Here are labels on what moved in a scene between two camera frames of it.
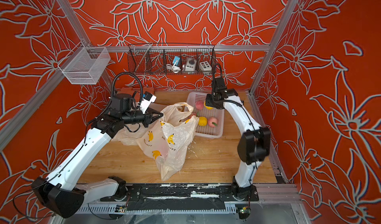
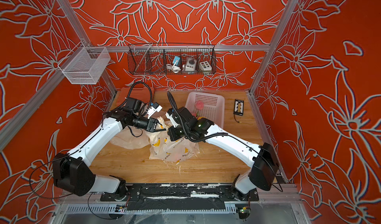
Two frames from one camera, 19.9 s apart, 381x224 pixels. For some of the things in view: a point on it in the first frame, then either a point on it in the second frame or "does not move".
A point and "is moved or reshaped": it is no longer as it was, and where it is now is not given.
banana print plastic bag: x=167 y=141 is moved or reshaped
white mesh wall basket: x=85 y=65 does not move
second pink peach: x=199 y=105 does not move
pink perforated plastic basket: x=211 y=121 does not move
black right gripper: x=208 y=101 -> x=173 y=136
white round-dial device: x=190 y=64 does not move
